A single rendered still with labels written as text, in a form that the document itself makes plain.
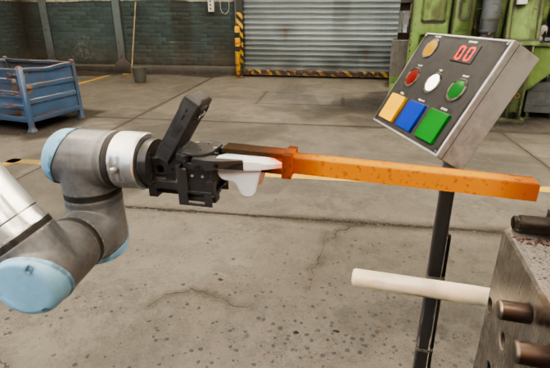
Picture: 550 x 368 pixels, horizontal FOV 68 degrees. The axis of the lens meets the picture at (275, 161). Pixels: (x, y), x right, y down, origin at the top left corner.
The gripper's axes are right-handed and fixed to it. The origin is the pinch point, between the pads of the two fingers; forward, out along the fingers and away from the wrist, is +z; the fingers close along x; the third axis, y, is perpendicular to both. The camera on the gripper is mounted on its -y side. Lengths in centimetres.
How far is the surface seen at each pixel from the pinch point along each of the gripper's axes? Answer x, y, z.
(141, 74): -640, 82, -421
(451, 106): -44, 1, 29
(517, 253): -7.5, 15.3, 35.6
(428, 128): -43, 6, 25
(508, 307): 1.9, 18.4, 32.5
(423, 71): -62, -5, 24
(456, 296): -35, 44, 35
